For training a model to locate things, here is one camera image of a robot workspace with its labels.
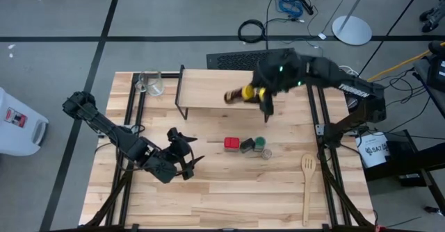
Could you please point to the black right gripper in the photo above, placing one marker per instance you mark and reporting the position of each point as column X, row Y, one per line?
column 267, row 82

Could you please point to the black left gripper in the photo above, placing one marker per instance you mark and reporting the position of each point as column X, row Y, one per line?
column 179, row 145

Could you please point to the yellow-lidded chili onion seasoning jar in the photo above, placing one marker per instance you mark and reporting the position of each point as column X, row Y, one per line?
column 233, row 96

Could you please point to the red smoked paprika tin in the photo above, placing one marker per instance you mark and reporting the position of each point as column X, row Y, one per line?
column 232, row 144

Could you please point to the green-lidded oregano glass jar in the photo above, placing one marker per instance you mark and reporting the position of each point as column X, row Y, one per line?
column 260, row 142

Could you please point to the green black pepper tin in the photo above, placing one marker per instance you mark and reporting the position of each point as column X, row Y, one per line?
column 247, row 145

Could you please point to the small cork-lidded saffron glass jar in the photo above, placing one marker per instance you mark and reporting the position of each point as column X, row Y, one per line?
column 266, row 154

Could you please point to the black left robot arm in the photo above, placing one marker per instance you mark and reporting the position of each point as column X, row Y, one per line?
column 128, row 143

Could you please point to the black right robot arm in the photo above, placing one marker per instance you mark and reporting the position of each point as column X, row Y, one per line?
column 358, row 93

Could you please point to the wooden shelf with black legs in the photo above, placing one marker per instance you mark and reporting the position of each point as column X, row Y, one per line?
column 208, row 89

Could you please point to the black perforated computer case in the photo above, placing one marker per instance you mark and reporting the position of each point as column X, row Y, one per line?
column 243, row 60

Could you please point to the clear glass measuring cup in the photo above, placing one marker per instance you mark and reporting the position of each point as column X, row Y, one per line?
column 151, row 84

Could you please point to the wooden slotted spatula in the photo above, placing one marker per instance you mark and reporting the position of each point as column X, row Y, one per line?
column 308, row 164

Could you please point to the grey floor lamp stand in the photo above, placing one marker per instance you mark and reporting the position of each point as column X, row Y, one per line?
column 352, row 30

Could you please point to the white printed bucket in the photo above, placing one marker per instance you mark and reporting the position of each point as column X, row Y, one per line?
column 372, row 150

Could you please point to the black side cart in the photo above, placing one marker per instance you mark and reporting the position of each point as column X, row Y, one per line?
column 410, row 159

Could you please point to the white plastic container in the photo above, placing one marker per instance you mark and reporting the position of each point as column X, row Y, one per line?
column 17, row 131

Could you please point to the grey wheeled device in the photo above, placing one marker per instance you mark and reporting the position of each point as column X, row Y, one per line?
column 434, row 16

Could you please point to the black aluminium rig frame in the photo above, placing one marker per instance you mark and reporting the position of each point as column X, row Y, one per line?
column 172, row 75

